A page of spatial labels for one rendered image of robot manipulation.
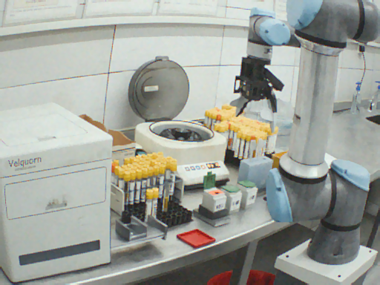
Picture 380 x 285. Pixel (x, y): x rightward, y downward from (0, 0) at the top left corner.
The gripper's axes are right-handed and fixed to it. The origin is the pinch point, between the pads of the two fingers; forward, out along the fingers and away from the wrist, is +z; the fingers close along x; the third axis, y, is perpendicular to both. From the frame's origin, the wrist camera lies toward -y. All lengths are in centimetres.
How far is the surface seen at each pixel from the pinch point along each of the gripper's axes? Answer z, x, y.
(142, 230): 16, 14, 46
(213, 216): 18.5, 10.9, 21.9
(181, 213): 18.6, 5.8, 28.1
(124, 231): 15, 14, 51
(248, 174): 13.6, 1.9, 2.0
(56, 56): -13, -47, 43
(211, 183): 11.9, 5.5, 19.3
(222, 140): 9.5, -14.2, -1.5
